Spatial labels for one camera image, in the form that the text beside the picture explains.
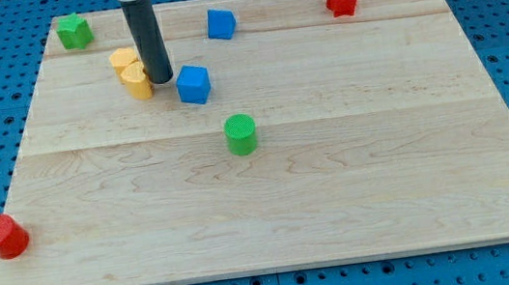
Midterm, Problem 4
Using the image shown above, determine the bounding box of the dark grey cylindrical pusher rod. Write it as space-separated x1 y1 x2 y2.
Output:
121 0 173 84

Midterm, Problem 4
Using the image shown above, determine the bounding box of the yellow heart block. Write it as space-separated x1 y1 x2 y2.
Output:
120 61 154 100

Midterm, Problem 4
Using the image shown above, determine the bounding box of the yellow hexagon block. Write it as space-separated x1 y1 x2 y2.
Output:
109 47 138 83

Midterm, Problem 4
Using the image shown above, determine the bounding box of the green star block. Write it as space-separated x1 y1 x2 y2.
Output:
56 13 94 49

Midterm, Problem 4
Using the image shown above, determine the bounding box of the blue pentagon block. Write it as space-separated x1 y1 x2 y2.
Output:
207 9 237 40

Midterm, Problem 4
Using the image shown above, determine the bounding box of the blue cube block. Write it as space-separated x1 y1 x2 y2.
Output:
176 65 211 104

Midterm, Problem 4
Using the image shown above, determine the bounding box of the green cylinder block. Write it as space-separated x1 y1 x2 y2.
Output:
223 113 258 156

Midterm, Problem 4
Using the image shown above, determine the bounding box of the light wooden board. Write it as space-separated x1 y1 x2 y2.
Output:
0 0 509 285

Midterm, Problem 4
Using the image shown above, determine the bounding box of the red cylinder block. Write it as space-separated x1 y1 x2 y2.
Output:
0 214 30 260

